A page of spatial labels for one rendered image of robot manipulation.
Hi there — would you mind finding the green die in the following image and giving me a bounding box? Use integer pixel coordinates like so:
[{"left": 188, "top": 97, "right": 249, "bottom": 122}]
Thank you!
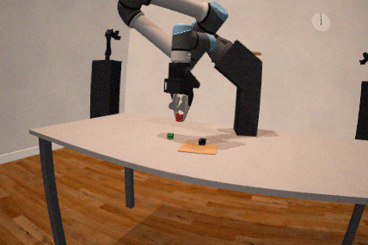
[{"left": 167, "top": 132, "right": 174, "bottom": 139}]

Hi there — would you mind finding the tan mat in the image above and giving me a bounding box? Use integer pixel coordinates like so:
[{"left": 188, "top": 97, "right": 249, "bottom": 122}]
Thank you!
[{"left": 177, "top": 142, "right": 217, "bottom": 155}]

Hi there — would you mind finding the red die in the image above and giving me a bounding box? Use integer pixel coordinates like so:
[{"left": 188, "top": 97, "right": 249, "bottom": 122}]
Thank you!
[{"left": 176, "top": 114, "right": 182, "bottom": 122}]

